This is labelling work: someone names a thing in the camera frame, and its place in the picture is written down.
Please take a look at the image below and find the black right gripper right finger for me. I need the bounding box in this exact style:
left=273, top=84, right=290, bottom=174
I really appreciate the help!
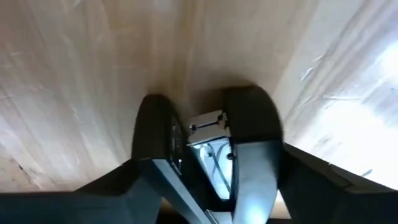
left=279, top=142, right=398, bottom=224

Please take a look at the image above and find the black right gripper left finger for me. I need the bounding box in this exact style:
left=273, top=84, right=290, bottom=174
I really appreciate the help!
left=0, top=158, right=165, bottom=224

